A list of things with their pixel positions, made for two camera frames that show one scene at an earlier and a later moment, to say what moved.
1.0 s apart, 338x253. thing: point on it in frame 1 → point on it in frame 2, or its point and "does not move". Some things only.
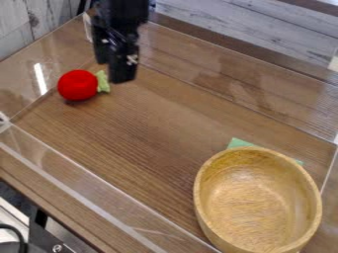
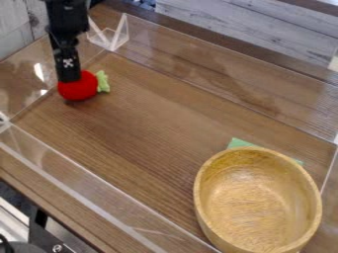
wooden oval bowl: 256,202 does not move
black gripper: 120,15 → 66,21
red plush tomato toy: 78,85 does not move
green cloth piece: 235,142 does not move
